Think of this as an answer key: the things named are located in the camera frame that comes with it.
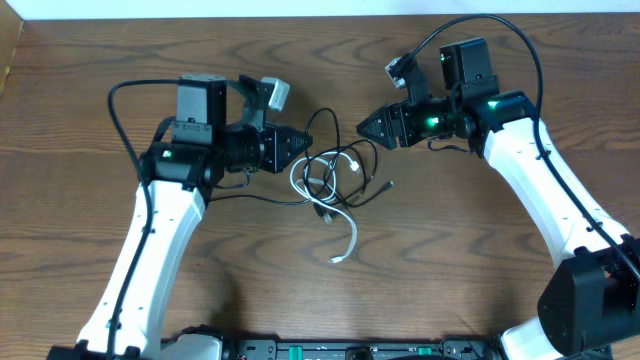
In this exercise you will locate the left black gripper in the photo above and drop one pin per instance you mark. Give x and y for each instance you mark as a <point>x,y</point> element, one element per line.
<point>280,154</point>

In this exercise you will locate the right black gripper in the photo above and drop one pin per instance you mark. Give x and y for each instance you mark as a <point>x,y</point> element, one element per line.
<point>385,115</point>

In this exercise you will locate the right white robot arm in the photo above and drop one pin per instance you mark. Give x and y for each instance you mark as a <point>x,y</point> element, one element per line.
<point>592,299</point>

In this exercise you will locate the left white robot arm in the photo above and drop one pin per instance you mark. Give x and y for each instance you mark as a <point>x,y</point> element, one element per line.
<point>220,126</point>

